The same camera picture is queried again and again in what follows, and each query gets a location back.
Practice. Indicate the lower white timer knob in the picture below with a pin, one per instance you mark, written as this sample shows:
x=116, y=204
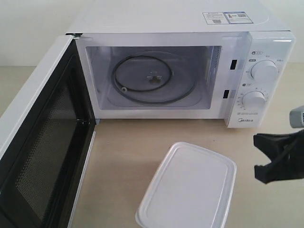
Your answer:
x=253, y=99

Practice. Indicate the white microwave door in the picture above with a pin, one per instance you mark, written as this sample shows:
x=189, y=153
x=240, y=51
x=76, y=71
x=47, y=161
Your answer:
x=46, y=136

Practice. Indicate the upper white power knob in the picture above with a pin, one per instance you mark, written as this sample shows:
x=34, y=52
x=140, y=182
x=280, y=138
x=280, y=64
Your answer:
x=264, y=71

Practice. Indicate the white label sticker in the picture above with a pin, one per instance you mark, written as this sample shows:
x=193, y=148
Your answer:
x=232, y=17

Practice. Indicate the white plastic food container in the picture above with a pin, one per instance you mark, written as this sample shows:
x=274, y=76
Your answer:
x=192, y=188

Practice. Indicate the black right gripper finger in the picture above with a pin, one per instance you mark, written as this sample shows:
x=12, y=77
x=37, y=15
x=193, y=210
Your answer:
x=272, y=145

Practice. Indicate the white Midea microwave oven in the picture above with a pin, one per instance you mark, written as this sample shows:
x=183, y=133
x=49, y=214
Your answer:
x=223, y=55

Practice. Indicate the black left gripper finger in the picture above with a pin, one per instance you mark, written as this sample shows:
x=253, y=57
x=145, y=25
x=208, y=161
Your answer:
x=287, y=166

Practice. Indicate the glass turntable plate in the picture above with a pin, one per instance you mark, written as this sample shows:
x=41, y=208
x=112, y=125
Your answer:
x=154, y=77

